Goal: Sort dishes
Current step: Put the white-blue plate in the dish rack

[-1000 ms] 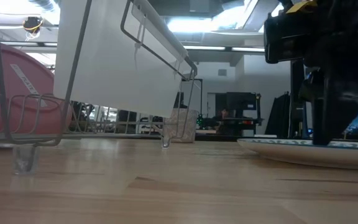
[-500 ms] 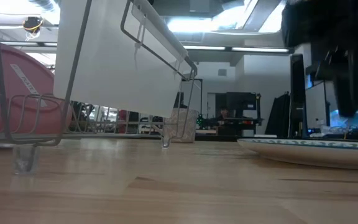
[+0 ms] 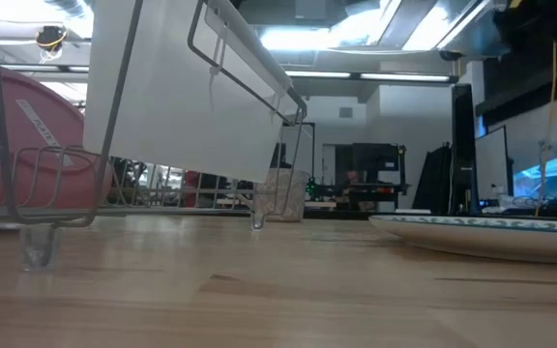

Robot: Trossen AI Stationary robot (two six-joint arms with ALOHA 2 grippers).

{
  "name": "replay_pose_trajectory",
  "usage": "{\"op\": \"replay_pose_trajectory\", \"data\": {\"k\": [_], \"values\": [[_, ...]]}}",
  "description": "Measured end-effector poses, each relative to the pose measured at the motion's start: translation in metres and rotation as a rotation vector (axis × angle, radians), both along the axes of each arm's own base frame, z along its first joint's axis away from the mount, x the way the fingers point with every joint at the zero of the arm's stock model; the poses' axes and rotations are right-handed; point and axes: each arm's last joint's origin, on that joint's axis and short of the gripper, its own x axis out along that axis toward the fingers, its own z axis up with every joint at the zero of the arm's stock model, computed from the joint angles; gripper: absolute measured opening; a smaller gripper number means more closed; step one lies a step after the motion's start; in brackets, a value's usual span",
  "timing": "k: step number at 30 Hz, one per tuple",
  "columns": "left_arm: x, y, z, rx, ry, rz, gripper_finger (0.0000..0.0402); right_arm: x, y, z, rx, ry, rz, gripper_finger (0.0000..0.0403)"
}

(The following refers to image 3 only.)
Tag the black robot workstation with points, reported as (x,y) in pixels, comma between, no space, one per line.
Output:
(372,164)

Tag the light speckled mug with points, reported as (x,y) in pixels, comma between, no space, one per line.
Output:
(294,198)

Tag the long ceiling light fixture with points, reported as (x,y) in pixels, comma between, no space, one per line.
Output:
(380,76)
(41,68)

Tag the blue lit screen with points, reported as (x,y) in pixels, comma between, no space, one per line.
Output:
(549,174)

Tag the person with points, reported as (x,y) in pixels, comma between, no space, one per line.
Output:
(353,177)

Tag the white board panel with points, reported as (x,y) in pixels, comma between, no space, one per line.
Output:
(491,159)

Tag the tall black monitor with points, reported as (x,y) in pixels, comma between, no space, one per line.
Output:
(463,140)

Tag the white plate with patterned rim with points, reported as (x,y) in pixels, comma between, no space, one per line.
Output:
(491,241)

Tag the pink plate with label tape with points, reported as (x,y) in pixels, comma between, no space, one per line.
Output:
(32,96)

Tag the white plastic utensil caddy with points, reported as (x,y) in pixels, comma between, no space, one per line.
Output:
(177,96)

